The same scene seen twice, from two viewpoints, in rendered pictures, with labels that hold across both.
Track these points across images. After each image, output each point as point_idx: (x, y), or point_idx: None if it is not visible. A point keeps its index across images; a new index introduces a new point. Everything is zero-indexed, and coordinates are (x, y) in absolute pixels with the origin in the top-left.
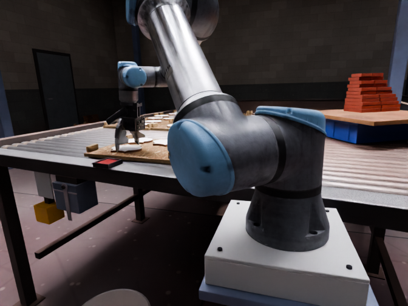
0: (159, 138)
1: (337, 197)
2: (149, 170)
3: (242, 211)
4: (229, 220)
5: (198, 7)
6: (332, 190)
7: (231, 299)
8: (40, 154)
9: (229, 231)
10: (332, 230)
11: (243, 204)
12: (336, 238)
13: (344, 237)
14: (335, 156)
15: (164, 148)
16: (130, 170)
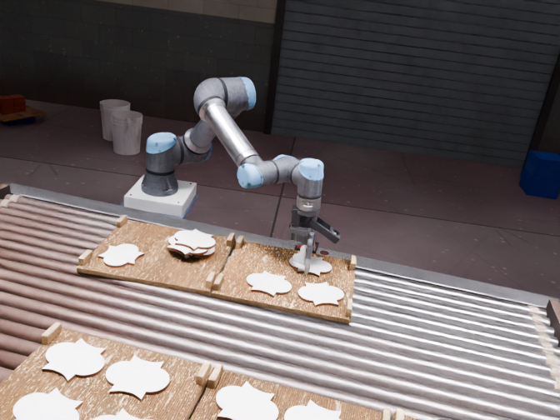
0: (312, 343)
1: (112, 205)
2: (256, 238)
3: (177, 197)
4: (185, 193)
5: (207, 97)
6: (109, 209)
7: None
8: (426, 277)
9: (186, 189)
10: (138, 187)
11: (175, 202)
12: (140, 184)
13: (137, 184)
14: (44, 249)
15: (262, 267)
16: (273, 238)
